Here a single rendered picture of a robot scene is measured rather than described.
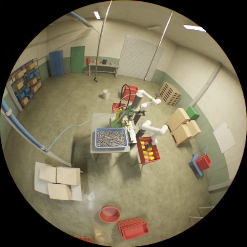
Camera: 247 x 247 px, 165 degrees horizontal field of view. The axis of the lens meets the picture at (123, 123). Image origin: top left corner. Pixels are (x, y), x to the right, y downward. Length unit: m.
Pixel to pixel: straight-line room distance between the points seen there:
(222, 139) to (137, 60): 7.07
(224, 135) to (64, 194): 5.76
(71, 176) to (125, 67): 6.74
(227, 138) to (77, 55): 9.66
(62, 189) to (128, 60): 7.10
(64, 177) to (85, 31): 6.96
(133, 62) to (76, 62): 4.12
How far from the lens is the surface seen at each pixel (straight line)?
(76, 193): 1.96
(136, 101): 1.38
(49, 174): 1.93
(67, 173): 1.74
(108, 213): 2.62
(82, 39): 6.70
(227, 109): 5.05
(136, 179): 2.59
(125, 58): 6.63
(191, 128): 3.79
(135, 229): 2.64
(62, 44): 7.20
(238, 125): 4.99
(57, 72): 7.22
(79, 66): 6.92
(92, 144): 1.58
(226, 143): 5.05
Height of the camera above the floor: 2.41
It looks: 51 degrees down
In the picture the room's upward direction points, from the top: 22 degrees clockwise
